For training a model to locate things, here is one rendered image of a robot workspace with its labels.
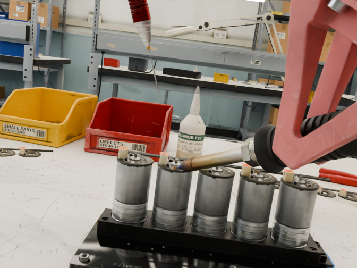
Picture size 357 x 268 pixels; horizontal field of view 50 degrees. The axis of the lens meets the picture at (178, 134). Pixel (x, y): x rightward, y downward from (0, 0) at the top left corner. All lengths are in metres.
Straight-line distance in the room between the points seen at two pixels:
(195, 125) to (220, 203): 0.24
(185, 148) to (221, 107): 4.15
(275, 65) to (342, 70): 2.32
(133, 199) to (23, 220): 0.09
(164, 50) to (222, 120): 2.32
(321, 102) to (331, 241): 0.18
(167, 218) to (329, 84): 0.13
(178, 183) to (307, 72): 0.12
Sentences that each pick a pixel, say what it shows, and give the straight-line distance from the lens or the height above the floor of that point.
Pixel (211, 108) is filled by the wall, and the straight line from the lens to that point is 4.63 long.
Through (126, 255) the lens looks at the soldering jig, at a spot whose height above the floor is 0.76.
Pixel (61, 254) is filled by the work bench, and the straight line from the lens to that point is 0.27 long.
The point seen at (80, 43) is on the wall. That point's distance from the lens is 4.82.
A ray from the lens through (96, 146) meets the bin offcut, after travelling 0.49.
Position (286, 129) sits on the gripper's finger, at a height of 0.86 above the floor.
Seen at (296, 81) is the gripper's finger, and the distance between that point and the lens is 0.17.
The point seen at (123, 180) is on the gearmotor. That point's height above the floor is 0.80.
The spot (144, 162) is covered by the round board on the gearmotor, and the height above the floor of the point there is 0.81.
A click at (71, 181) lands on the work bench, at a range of 0.39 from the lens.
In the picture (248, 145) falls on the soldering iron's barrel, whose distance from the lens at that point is 0.20.
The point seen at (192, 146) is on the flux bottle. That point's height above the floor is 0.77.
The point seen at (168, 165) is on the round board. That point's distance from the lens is 0.25.
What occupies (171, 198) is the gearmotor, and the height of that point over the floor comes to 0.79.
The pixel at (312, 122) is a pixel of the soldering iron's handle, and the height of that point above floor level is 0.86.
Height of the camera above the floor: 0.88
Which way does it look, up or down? 11 degrees down
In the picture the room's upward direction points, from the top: 7 degrees clockwise
